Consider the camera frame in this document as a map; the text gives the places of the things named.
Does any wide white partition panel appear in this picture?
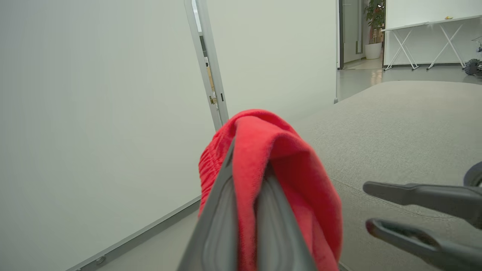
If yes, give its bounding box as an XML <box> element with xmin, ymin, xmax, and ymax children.
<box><xmin>0</xmin><ymin>0</ymin><xmax>216</xmax><ymax>271</ymax></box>

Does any green potted plant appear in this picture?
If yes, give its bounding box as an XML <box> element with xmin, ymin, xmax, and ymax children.
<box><xmin>363</xmin><ymin>0</ymin><xmax>386</xmax><ymax>44</ymax></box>

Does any grey partition post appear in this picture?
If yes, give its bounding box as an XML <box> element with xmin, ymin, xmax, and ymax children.
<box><xmin>184</xmin><ymin>0</ymin><xmax>223</xmax><ymax>131</ymax></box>
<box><xmin>195</xmin><ymin>0</ymin><xmax>230</xmax><ymax>126</ymax></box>

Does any red garment white trim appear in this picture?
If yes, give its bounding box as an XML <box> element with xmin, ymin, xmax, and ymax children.
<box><xmin>198</xmin><ymin>109</ymin><xmax>343</xmax><ymax>271</ymax></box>

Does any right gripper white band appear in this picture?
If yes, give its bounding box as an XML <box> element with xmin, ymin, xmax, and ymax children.
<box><xmin>363</xmin><ymin>162</ymin><xmax>482</xmax><ymax>271</ymax></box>

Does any white folding table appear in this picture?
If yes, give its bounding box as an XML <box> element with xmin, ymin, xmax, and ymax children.
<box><xmin>380</xmin><ymin>15</ymin><xmax>482</xmax><ymax>72</ymax></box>

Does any grey fabric sofa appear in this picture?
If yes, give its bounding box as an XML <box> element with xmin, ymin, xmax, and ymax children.
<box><xmin>290</xmin><ymin>80</ymin><xmax>482</xmax><ymax>271</ymax></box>

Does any white plant pot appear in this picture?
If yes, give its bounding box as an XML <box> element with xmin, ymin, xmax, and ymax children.
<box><xmin>365</xmin><ymin>42</ymin><xmax>383</xmax><ymax>60</ymax></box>

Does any grey door frame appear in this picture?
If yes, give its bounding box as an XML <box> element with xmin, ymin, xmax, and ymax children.
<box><xmin>337</xmin><ymin>0</ymin><xmax>366</xmax><ymax>70</ymax></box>

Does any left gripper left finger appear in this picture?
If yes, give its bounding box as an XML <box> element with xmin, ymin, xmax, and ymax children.
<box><xmin>177</xmin><ymin>139</ymin><xmax>239</xmax><ymax>271</ymax></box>

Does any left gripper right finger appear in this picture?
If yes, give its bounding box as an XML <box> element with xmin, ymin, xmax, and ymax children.
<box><xmin>256</xmin><ymin>169</ymin><xmax>318</xmax><ymax>271</ymax></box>

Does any white partition panel behind sofa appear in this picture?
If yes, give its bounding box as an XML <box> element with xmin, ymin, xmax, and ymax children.
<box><xmin>206</xmin><ymin>0</ymin><xmax>338</xmax><ymax>123</ymax></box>

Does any dark wheeled machine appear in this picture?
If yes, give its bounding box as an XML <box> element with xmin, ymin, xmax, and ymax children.
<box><xmin>463</xmin><ymin>36</ymin><xmax>482</xmax><ymax>76</ymax></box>

